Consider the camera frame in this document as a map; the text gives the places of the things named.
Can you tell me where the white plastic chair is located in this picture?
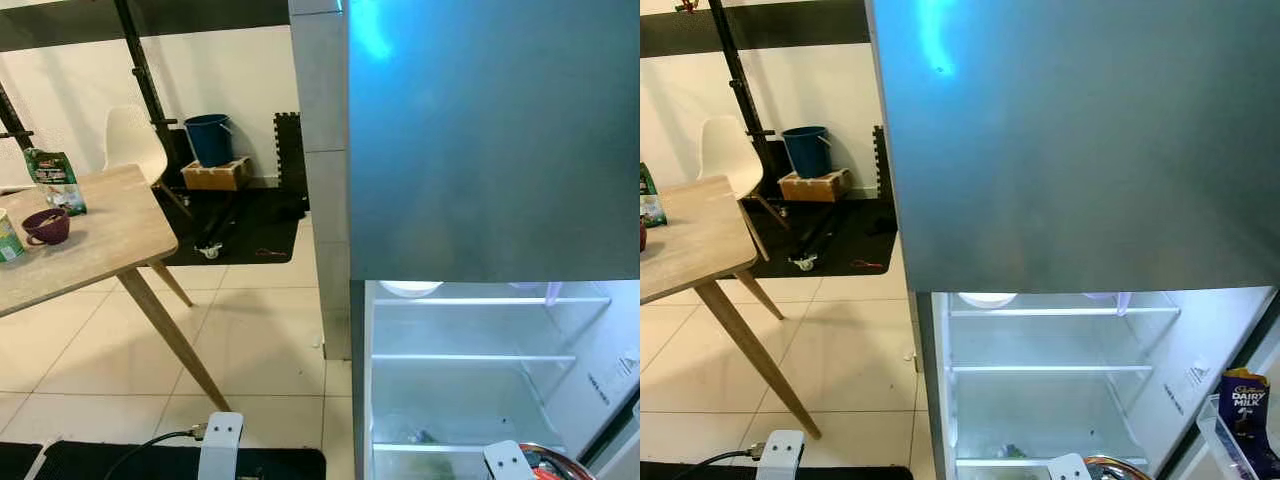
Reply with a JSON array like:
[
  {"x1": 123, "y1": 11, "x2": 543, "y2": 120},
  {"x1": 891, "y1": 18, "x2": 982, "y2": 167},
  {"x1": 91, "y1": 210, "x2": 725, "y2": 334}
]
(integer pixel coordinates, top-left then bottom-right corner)
[
  {"x1": 102, "y1": 106, "x2": 193, "y2": 219},
  {"x1": 696, "y1": 115, "x2": 793, "y2": 263}
]

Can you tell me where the black foam floor mat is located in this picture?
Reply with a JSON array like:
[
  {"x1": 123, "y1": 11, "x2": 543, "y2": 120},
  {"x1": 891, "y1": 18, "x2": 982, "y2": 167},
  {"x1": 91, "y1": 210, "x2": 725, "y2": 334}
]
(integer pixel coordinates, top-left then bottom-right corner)
[
  {"x1": 745, "y1": 196, "x2": 901, "y2": 280},
  {"x1": 158, "y1": 186, "x2": 309, "y2": 267}
]

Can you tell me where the blue plastic bucket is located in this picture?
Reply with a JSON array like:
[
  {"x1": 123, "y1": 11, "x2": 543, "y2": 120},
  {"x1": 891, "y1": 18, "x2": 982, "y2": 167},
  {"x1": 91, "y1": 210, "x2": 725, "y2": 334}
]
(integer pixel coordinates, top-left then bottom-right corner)
[
  {"x1": 183, "y1": 113, "x2": 237, "y2": 169},
  {"x1": 780, "y1": 125, "x2": 834, "y2": 180}
]

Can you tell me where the black metal stand post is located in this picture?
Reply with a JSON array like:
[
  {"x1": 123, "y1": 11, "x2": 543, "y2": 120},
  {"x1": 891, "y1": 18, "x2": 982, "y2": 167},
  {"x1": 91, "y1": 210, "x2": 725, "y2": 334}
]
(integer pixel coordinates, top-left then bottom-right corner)
[
  {"x1": 0, "y1": 82, "x2": 37, "y2": 153},
  {"x1": 705, "y1": 0, "x2": 778, "y2": 191},
  {"x1": 112, "y1": 0, "x2": 183, "y2": 186}
]

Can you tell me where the open fridge compartment door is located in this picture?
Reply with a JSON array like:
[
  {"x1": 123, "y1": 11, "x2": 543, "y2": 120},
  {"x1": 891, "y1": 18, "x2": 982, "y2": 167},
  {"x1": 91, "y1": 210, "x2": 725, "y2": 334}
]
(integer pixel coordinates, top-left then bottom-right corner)
[
  {"x1": 1165, "y1": 295, "x2": 1280, "y2": 480},
  {"x1": 580, "y1": 385, "x2": 641, "y2": 480}
]

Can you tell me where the clear fridge door bin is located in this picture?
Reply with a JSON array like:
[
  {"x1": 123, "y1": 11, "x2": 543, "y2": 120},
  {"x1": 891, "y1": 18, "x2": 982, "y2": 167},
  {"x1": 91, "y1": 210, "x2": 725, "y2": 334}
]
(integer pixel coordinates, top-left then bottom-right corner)
[{"x1": 1194, "y1": 392, "x2": 1280, "y2": 480}]

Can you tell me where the light wooden dining table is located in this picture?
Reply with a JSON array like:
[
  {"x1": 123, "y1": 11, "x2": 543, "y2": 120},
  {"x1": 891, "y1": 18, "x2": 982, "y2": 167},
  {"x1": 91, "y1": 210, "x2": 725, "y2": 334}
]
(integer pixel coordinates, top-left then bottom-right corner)
[
  {"x1": 0, "y1": 164, "x2": 233, "y2": 413},
  {"x1": 640, "y1": 175, "x2": 823, "y2": 442}
]

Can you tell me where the shiny steel bowl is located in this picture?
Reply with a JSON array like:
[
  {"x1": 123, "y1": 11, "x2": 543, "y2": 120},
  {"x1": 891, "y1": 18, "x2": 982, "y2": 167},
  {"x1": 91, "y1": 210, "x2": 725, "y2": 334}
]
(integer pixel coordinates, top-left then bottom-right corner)
[
  {"x1": 518, "y1": 442, "x2": 599, "y2": 480},
  {"x1": 1084, "y1": 455, "x2": 1154, "y2": 480}
]

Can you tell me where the black interlocking foam tile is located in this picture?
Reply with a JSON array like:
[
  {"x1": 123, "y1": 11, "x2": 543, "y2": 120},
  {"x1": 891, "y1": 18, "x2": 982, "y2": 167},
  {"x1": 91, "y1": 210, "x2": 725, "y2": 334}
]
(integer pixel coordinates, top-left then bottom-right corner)
[
  {"x1": 274, "y1": 111, "x2": 309, "y2": 193},
  {"x1": 872, "y1": 124, "x2": 896, "y2": 204}
]

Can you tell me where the grey freezer door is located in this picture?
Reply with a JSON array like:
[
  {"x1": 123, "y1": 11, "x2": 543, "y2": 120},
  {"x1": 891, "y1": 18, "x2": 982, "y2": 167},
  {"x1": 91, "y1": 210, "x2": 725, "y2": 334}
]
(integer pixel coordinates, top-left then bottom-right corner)
[
  {"x1": 346, "y1": 0, "x2": 641, "y2": 284},
  {"x1": 865, "y1": 0, "x2": 1280, "y2": 295}
]

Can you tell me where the green snack bag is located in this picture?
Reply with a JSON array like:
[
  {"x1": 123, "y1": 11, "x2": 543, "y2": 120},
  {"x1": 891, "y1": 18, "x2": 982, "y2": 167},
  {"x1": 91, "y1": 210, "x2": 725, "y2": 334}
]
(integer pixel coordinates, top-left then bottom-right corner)
[
  {"x1": 24, "y1": 148, "x2": 88, "y2": 217},
  {"x1": 640, "y1": 162, "x2": 668, "y2": 230}
]

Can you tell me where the grey fridge cabinet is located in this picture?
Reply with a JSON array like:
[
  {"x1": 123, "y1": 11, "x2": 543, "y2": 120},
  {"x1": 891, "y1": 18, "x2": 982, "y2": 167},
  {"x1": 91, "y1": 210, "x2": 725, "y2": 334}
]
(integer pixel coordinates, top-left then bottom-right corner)
[
  {"x1": 915, "y1": 288, "x2": 1280, "y2": 480},
  {"x1": 350, "y1": 280, "x2": 641, "y2": 480}
]

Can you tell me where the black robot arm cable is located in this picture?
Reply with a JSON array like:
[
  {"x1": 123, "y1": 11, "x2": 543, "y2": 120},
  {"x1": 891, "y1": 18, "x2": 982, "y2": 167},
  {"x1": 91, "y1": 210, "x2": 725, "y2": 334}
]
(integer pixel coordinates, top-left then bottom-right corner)
[
  {"x1": 103, "y1": 428, "x2": 209, "y2": 480},
  {"x1": 688, "y1": 447, "x2": 769, "y2": 480}
]

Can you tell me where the purple dairy milk chocolate bag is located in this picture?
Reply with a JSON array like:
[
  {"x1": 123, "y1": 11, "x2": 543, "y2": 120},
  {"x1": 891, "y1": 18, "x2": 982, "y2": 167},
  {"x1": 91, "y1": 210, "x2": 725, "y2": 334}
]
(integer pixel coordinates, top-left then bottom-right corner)
[{"x1": 1219, "y1": 367, "x2": 1278, "y2": 473}]

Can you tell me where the glass fridge shelf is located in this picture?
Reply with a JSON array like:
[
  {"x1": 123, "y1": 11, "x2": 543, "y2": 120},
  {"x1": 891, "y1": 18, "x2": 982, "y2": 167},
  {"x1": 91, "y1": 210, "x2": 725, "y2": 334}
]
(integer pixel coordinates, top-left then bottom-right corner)
[
  {"x1": 371, "y1": 283, "x2": 613, "y2": 307},
  {"x1": 371, "y1": 318, "x2": 579, "y2": 363},
  {"x1": 950, "y1": 330, "x2": 1155, "y2": 374},
  {"x1": 952, "y1": 400, "x2": 1151, "y2": 467},
  {"x1": 948, "y1": 293, "x2": 1182, "y2": 318},
  {"x1": 371, "y1": 385, "x2": 571, "y2": 453}
]

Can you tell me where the green printed can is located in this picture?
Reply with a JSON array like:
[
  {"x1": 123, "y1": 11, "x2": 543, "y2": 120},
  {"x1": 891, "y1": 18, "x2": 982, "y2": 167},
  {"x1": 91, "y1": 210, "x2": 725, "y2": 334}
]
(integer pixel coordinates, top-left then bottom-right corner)
[{"x1": 0, "y1": 208, "x2": 27, "y2": 265}]

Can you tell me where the small wooden box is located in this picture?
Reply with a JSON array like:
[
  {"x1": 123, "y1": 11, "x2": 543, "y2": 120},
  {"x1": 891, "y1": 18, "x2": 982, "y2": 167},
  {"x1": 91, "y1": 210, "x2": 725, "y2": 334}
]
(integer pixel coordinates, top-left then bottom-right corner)
[
  {"x1": 778, "y1": 168, "x2": 856, "y2": 204},
  {"x1": 180, "y1": 157, "x2": 253, "y2": 192}
]

